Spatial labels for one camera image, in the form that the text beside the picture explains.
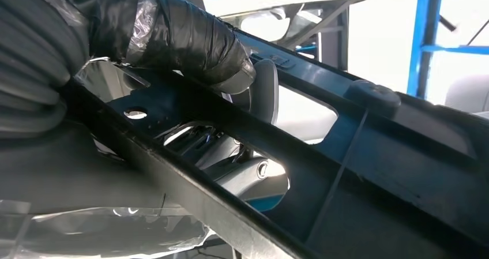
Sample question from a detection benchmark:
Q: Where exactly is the blue metal shelf rack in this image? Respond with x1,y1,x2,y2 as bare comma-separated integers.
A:
406,0,489,97

